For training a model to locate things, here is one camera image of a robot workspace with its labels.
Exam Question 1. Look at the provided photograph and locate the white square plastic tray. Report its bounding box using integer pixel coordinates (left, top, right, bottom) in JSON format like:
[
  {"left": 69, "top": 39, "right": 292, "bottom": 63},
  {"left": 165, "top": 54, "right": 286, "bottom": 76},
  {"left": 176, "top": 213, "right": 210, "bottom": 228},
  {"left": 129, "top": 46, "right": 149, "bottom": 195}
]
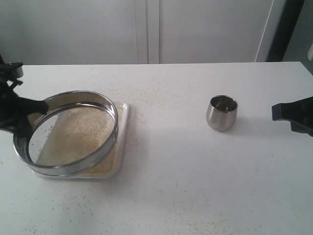
[{"left": 32, "top": 102, "right": 130, "bottom": 180}]

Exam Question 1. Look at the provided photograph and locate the round stainless steel sieve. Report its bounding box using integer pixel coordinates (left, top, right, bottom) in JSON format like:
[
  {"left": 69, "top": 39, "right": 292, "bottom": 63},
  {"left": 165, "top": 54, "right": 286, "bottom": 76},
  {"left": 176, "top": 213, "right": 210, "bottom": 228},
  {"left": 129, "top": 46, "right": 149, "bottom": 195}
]
[{"left": 13, "top": 91, "right": 119, "bottom": 177}]

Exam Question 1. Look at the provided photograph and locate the white cabinet with doors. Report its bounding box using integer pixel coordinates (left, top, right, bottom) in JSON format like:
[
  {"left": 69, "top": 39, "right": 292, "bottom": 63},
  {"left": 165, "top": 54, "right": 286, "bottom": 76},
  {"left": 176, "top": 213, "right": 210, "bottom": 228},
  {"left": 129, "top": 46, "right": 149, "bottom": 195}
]
[{"left": 0, "top": 0, "right": 287, "bottom": 66}]

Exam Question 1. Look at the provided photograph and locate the stainless steel cup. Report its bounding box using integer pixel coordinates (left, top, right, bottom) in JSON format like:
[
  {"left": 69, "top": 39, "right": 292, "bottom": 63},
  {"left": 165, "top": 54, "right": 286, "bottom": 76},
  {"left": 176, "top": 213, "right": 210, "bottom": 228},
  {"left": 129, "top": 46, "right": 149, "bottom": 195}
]
[{"left": 206, "top": 95, "right": 238, "bottom": 132}]

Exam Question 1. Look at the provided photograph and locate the pile of beige grains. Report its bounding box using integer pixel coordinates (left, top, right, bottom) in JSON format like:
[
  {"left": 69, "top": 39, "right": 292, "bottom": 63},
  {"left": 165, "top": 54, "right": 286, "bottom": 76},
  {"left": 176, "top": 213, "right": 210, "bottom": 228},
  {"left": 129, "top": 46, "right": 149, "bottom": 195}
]
[{"left": 29, "top": 102, "right": 119, "bottom": 177}]

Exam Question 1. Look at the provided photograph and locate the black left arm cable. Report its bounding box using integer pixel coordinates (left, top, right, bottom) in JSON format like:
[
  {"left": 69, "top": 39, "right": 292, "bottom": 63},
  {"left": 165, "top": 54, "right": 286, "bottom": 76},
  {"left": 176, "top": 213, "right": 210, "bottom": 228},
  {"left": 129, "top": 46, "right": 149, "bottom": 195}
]
[{"left": 0, "top": 70, "right": 24, "bottom": 90}]

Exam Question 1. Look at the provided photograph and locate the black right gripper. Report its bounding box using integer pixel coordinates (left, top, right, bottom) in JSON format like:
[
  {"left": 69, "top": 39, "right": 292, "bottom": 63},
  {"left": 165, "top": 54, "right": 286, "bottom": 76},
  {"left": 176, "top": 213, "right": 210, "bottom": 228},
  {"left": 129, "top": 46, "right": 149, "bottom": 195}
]
[{"left": 271, "top": 96, "right": 313, "bottom": 137}]

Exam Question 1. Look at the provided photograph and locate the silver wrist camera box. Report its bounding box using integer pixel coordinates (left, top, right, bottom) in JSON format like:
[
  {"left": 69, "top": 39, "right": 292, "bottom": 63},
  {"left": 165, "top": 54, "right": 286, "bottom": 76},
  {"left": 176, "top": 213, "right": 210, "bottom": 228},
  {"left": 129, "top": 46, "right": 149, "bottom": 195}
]
[{"left": 307, "top": 44, "right": 313, "bottom": 61}]

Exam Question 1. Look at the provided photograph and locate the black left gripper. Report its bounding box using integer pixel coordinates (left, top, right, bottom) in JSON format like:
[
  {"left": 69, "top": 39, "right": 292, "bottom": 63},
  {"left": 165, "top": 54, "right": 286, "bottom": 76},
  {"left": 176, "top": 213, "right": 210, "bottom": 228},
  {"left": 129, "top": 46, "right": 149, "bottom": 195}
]
[{"left": 0, "top": 56, "right": 49, "bottom": 138}]

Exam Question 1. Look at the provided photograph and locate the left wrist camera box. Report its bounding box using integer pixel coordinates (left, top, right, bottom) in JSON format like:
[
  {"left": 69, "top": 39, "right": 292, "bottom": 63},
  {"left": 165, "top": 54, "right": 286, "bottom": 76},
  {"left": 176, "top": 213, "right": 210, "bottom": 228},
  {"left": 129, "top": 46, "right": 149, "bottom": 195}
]
[{"left": 0, "top": 62, "right": 23, "bottom": 79}]

